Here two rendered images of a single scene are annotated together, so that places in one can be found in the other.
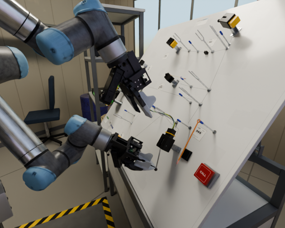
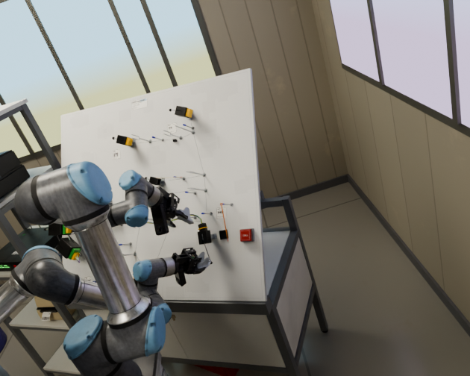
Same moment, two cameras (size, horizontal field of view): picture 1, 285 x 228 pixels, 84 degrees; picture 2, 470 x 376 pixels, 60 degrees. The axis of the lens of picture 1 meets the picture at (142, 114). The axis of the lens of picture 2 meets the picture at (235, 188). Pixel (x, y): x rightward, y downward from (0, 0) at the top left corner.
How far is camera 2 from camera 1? 1.20 m
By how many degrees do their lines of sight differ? 35
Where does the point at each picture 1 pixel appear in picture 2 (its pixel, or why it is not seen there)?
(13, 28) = not seen: hidden behind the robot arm
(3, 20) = not seen: hidden behind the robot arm
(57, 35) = (142, 207)
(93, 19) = (142, 185)
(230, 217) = (275, 259)
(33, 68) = not seen: outside the picture
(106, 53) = (153, 199)
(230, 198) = (267, 248)
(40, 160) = (154, 302)
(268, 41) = (222, 121)
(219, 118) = (228, 193)
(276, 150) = (272, 178)
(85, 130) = (157, 265)
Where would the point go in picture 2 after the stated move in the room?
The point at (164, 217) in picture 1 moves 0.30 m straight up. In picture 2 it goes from (241, 286) to (218, 230)
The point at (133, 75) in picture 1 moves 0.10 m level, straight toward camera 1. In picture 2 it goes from (171, 202) to (188, 205)
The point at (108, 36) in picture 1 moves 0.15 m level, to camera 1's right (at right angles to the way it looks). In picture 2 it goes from (151, 188) to (182, 168)
